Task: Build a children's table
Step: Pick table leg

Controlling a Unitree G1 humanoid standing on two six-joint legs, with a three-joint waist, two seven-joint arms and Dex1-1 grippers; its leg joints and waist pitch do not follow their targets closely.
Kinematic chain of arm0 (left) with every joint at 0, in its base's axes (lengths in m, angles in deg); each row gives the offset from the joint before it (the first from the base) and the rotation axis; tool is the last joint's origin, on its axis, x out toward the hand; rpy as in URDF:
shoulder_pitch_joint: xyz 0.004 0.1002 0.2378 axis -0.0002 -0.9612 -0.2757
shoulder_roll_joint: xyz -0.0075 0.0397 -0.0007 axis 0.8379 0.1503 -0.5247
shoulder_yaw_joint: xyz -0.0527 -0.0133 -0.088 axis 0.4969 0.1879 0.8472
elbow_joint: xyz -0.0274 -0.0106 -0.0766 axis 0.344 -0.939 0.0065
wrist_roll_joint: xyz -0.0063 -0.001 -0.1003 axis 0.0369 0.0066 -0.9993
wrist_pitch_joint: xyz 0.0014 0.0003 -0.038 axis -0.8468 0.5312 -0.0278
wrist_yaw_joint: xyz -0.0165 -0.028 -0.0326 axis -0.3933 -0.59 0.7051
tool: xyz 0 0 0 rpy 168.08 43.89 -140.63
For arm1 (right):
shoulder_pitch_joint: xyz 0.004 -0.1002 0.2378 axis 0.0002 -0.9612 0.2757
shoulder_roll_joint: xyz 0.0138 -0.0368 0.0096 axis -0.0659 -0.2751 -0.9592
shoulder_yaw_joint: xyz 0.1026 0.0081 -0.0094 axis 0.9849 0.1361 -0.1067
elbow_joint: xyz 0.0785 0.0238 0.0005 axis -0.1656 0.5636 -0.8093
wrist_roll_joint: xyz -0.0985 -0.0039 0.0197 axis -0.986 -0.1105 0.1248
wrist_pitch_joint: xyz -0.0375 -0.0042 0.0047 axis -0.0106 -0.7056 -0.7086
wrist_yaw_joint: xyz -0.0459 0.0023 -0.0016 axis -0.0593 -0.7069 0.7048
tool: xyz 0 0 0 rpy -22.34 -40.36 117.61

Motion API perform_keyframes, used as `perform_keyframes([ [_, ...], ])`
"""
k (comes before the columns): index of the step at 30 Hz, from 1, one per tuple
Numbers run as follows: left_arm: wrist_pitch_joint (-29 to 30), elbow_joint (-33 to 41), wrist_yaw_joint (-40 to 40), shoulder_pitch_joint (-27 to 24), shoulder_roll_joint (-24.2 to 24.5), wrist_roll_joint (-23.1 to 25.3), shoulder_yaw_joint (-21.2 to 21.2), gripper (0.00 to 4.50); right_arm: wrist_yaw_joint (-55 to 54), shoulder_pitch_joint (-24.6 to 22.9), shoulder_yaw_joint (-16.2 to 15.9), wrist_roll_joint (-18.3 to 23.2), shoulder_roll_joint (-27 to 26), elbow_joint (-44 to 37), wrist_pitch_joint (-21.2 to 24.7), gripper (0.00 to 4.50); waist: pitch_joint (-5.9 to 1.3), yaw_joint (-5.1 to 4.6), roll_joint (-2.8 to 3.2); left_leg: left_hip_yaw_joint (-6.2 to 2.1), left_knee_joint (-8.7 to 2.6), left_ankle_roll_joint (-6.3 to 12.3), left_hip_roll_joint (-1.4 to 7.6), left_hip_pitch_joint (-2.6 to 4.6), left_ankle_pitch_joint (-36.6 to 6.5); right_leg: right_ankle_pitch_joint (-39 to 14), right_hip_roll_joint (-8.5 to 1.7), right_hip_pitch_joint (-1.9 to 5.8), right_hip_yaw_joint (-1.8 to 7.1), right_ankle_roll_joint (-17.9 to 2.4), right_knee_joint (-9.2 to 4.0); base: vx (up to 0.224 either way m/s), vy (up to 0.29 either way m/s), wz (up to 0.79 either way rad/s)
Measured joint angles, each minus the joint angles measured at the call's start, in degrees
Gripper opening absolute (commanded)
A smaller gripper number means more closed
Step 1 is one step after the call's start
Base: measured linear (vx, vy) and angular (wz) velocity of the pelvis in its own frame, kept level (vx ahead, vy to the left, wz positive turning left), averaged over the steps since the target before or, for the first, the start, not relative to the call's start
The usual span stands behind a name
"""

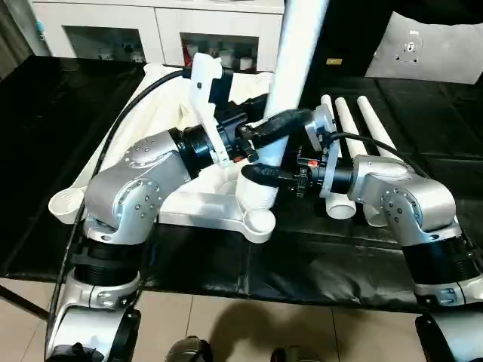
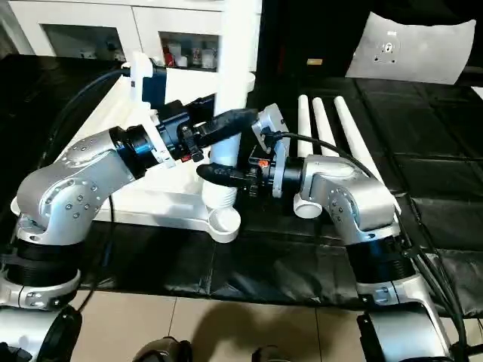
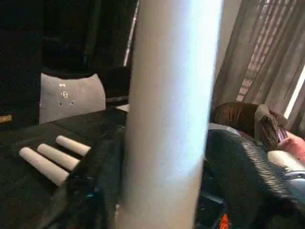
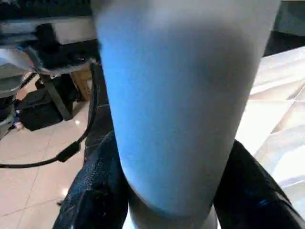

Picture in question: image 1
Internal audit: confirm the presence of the white plastic table leg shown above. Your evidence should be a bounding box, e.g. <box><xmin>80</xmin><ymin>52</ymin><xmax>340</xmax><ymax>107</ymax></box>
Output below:
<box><xmin>334</xmin><ymin>97</ymin><xmax>394</xmax><ymax>228</ymax></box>
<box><xmin>235</xmin><ymin>0</ymin><xmax>329</xmax><ymax>218</ymax></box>
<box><xmin>356</xmin><ymin>96</ymin><xmax>397</xmax><ymax>159</ymax></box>
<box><xmin>319</xmin><ymin>94</ymin><xmax>358</xmax><ymax>221</ymax></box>

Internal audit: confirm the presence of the white plastic table top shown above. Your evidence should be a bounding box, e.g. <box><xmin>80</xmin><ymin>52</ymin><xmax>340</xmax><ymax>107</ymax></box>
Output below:
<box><xmin>48</xmin><ymin>62</ymin><xmax>277</xmax><ymax>244</ymax></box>

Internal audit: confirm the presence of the black box with gold label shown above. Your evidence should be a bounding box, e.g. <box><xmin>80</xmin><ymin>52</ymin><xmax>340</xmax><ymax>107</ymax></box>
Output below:
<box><xmin>297</xmin><ymin>0</ymin><xmax>393</xmax><ymax>78</ymax></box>

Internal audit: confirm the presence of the white glass door cabinet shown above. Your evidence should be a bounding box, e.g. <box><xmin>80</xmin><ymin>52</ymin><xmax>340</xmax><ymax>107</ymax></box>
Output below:
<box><xmin>29</xmin><ymin>0</ymin><xmax>286</xmax><ymax>75</ymax></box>

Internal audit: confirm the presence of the grey right robot foot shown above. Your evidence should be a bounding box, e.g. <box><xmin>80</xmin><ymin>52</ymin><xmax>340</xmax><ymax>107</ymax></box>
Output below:
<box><xmin>271</xmin><ymin>346</ymin><xmax>310</xmax><ymax>362</ymax></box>

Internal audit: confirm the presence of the grey robot foot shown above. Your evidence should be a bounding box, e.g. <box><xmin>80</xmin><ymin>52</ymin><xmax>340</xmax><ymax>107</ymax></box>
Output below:
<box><xmin>169</xmin><ymin>335</ymin><xmax>212</xmax><ymax>362</ymax></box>
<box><xmin>271</xmin><ymin>346</ymin><xmax>310</xmax><ymax>362</ymax></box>

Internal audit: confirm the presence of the black work mat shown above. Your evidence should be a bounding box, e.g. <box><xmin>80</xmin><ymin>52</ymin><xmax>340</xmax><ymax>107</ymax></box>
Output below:
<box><xmin>0</xmin><ymin>56</ymin><xmax>483</xmax><ymax>314</ymax></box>

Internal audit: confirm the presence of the grey left robot foot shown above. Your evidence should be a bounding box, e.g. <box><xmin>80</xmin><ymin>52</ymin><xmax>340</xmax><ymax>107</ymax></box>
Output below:
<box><xmin>169</xmin><ymin>335</ymin><xmax>212</xmax><ymax>362</ymax></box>

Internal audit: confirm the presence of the pale blue patterned pole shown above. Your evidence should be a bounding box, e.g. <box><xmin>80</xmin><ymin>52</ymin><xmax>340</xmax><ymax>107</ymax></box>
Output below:
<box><xmin>33</xmin><ymin>20</ymin><xmax>50</xmax><ymax>41</ymax></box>

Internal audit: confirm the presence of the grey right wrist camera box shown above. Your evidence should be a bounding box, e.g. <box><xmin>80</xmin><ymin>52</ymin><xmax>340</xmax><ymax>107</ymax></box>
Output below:
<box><xmin>304</xmin><ymin>104</ymin><xmax>343</xmax><ymax>197</ymax></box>

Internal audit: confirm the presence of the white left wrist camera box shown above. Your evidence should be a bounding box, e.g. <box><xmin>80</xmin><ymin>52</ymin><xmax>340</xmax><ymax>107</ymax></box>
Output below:
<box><xmin>188</xmin><ymin>52</ymin><xmax>235</xmax><ymax>167</ymax></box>

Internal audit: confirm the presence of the black metal table frame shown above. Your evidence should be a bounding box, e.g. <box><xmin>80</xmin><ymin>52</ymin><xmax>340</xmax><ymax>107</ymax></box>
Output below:
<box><xmin>0</xmin><ymin>282</ymin><xmax>50</xmax><ymax>321</ymax></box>

